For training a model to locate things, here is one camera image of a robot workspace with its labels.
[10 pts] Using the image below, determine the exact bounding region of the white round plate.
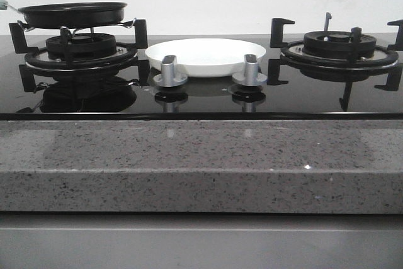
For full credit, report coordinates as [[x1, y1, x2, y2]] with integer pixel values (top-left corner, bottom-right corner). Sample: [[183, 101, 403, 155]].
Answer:
[[145, 38, 266, 77]]

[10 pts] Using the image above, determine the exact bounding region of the black frying pan green handle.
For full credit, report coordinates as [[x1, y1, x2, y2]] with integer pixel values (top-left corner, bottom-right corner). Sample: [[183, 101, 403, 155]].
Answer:
[[17, 2, 127, 29]]

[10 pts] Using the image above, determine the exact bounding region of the silver stove knob left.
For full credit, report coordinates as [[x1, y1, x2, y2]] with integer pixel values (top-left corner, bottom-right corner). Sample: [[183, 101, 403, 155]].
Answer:
[[153, 55, 188, 88]]

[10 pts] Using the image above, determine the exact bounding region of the silver stove knob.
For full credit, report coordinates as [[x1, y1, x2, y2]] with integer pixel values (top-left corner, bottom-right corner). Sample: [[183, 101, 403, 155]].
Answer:
[[153, 55, 188, 88], [232, 54, 268, 87]]

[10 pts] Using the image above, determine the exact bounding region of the silver stove knob right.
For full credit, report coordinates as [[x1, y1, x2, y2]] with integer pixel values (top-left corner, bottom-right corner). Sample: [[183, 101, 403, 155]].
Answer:
[[232, 54, 268, 87]]

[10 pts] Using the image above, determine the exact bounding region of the black gas burner left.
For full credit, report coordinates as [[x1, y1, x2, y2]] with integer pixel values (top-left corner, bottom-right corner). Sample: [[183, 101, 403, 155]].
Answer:
[[46, 33, 116, 60]]

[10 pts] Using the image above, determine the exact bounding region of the black gas burner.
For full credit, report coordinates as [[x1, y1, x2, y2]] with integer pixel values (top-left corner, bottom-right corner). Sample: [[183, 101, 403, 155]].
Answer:
[[46, 33, 116, 60], [303, 31, 377, 59]]

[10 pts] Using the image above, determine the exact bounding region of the black gas burner right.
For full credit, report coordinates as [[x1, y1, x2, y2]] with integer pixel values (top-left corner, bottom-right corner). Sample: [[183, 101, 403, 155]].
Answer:
[[303, 31, 377, 59]]

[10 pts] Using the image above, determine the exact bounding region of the black pan support right burner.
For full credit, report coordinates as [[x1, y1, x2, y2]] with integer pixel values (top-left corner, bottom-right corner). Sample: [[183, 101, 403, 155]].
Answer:
[[267, 13, 402, 110]]

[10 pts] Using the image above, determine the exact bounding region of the black pan support burner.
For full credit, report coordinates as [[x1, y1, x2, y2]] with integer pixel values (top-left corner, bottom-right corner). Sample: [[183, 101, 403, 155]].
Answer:
[[267, 13, 402, 110], [9, 19, 148, 92]]

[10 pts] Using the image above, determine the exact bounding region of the black glass cooktop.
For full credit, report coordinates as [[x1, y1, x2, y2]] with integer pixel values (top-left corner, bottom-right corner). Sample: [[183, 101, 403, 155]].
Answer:
[[1, 35, 402, 120]]

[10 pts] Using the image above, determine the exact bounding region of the black pan support left burner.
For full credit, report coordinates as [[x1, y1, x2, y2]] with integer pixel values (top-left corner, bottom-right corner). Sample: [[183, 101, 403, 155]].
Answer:
[[9, 19, 148, 92]]

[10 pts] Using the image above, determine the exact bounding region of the wire pan reducer ring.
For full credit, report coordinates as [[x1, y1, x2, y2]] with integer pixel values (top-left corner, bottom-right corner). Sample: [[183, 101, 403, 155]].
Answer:
[[17, 18, 137, 38]]

